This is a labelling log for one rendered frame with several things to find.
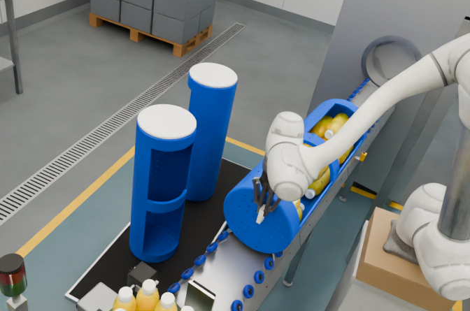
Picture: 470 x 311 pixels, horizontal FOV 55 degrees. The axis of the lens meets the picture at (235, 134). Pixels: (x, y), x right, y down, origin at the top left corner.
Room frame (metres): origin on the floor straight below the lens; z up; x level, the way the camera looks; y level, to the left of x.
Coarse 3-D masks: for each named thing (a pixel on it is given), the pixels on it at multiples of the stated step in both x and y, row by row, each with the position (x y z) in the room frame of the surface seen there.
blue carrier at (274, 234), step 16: (320, 112) 1.82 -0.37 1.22; (336, 112) 1.96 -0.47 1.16; (352, 112) 1.88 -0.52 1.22; (304, 128) 1.65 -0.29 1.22; (320, 144) 1.54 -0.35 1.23; (336, 160) 1.53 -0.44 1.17; (336, 176) 1.51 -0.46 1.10; (240, 192) 1.20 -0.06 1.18; (224, 208) 1.22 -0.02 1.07; (240, 208) 1.19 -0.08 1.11; (256, 208) 1.17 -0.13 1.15; (288, 208) 1.15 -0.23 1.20; (304, 208) 1.40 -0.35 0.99; (240, 224) 1.19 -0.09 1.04; (256, 224) 1.16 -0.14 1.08; (272, 224) 1.14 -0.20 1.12; (288, 224) 1.11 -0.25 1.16; (256, 240) 1.15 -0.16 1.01; (272, 240) 1.13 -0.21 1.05; (288, 240) 1.11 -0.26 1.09
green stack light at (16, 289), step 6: (24, 276) 0.68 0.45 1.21; (0, 282) 0.65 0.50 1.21; (18, 282) 0.66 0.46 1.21; (24, 282) 0.67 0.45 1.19; (0, 288) 0.65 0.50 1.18; (6, 288) 0.64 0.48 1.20; (12, 288) 0.65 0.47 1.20; (18, 288) 0.66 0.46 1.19; (24, 288) 0.67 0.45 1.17; (6, 294) 0.64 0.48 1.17; (12, 294) 0.65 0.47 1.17; (18, 294) 0.65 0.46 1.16
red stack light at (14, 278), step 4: (24, 268) 0.69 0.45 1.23; (20, 272) 0.67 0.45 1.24; (24, 272) 0.68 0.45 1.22; (0, 276) 0.64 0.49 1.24; (4, 276) 0.64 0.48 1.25; (8, 276) 0.65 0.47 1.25; (12, 276) 0.65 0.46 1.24; (16, 276) 0.66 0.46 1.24; (20, 276) 0.66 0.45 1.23; (0, 280) 0.65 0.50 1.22; (4, 280) 0.64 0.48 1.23; (8, 280) 0.65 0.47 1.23; (12, 280) 0.65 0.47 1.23; (16, 280) 0.65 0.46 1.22; (20, 280) 0.66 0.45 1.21; (8, 284) 0.64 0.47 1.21; (12, 284) 0.65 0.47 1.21
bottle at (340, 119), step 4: (336, 116) 1.89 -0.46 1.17; (340, 116) 1.88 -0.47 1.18; (344, 116) 1.89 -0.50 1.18; (332, 120) 1.84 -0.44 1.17; (336, 120) 1.84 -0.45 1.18; (340, 120) 1.84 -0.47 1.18; (344, 120) 1.86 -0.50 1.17; (328, 124) 1.81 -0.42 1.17; (332, 124) 1.79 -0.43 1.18; (336, 124) 1.80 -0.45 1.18; (340, 124) 1.81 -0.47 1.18; (328, 128) 1.78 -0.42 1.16; (332, 128) 1.78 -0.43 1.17; (336, 128) 1.78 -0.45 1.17; (340, 128) 1.80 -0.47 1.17; (336, 132) 1.77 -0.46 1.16
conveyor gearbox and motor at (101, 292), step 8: (96, 288) 0.92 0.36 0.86; (104, 288) 0.93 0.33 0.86; (88, 296) 0.88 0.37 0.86; (96, 296) 0.89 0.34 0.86; (104, 296) 0.89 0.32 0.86; (112, 296) 0.90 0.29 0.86; (80, 304) 0.85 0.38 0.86; (88, 304) 0.85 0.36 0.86; (96, 304) 0.86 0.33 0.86; (104, 304) 0.87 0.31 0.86; (112, 304) 0.87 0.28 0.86
